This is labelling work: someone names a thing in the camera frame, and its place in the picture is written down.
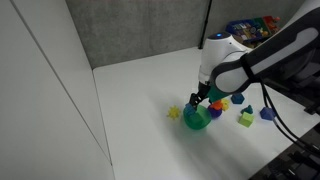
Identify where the teal plastic toy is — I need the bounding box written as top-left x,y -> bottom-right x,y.
240,104 -> 254,115

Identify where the orange plastic toy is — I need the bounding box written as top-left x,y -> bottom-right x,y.
210,99 -> 224,111

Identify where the translucent green plastic bowl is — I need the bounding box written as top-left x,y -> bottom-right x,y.
182,103 -> 213,131

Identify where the black tripod equipment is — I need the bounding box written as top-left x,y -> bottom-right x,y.
256,142 -> 320,180

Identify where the yellow spiky toy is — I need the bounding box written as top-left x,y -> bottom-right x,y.
166,104 -> 182,121

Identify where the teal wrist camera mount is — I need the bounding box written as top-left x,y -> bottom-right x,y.
207,84 -> 232,105

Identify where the lime green cube block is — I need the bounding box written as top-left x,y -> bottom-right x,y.
237,111 -> 255,129

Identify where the black vertical pole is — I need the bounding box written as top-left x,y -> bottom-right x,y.
198,0 -> 214,50

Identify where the purple ball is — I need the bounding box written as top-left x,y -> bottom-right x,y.
207,104 -> 224,119

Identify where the bright blue cube block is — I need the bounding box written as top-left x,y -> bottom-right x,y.
259,106 -> 277,122

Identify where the blue hexagon block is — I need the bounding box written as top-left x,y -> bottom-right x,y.
230,92 -> 246,105

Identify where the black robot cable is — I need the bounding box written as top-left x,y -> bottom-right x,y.
259,79 -> 320,158
263,81 -> 320,151

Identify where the yellow small block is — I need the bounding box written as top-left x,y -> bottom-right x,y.
221,98 -> 231,112

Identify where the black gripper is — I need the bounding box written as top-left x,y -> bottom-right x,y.
188,79 -> 212,108

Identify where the wooden toy shelf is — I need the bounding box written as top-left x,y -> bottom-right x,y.
224,14 -> 283,50

